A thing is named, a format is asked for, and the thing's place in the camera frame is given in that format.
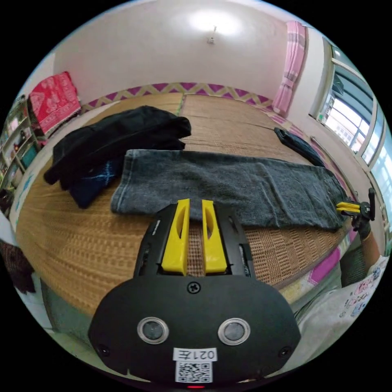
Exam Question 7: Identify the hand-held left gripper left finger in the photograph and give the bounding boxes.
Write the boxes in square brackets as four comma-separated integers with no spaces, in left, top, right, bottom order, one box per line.
[161,198,191,274]

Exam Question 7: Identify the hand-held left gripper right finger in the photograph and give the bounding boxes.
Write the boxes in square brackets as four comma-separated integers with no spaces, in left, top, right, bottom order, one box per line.
[201,199,228,274]

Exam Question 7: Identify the gray jeans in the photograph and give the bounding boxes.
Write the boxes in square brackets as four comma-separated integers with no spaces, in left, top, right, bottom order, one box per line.
[110,149,348,231]

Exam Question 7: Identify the person's right forearm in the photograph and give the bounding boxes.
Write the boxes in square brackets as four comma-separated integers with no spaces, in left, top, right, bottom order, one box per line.
[360,231,384,263]

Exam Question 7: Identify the person's right hand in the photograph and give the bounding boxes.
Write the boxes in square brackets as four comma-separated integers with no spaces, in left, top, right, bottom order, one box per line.
[357,219,373,241]

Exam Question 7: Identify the black garment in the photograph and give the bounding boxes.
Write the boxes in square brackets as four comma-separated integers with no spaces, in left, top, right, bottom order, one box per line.
[273,127,326,168]

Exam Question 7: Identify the window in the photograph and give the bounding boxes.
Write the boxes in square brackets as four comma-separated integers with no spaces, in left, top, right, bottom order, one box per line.
[308,36,392,235]

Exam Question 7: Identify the person's body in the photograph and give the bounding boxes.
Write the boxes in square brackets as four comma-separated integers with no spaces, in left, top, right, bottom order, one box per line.
[293,236,391,357]

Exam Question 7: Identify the bed with woven mat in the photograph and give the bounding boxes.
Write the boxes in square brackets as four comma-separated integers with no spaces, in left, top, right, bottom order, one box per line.
[13,82,373,320]

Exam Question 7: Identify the pile of clothes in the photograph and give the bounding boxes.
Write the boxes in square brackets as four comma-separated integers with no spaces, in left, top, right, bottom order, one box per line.
[44,105,192,209]

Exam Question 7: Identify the pink curtain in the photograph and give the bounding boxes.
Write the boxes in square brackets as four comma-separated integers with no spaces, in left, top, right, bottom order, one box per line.
[272,20,308,116]

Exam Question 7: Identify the red patterned cloth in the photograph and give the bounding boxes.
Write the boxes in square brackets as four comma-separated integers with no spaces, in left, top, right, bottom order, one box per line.
[28,71,82,136]

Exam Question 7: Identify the shelf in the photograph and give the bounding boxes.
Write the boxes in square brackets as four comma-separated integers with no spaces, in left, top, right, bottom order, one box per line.
[0,94,42,194]

